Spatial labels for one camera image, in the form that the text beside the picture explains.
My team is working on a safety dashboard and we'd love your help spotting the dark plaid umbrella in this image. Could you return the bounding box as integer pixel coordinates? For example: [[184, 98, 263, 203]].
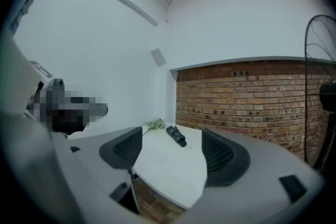
[[165, 125, 194, 150]]

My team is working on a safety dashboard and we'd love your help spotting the black standing fan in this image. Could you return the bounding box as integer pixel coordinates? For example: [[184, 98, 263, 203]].
[[304, 15, 336, 171]]

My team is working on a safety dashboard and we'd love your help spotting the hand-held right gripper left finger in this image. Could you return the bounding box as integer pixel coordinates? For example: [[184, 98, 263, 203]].
[[67, 126, 144, 196]]

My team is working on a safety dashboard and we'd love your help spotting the artificial white flower bouquet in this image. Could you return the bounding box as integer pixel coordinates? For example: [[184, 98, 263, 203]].
[[142, 117, 166, 136]]

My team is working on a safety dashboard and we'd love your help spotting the white table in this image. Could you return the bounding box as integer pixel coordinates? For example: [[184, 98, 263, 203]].
[[128, 122, 211, 216]]

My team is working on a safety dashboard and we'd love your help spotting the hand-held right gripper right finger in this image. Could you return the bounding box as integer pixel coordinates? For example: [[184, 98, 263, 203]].
[[201, 127, 326, 204]]

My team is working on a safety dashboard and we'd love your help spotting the white wall panel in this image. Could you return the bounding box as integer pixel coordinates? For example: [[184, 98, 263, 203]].
[[151, 48, 166, 67]]

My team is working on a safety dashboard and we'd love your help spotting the person's head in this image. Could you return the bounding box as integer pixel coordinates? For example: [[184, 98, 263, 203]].
[[26, 78, 109, 140]]

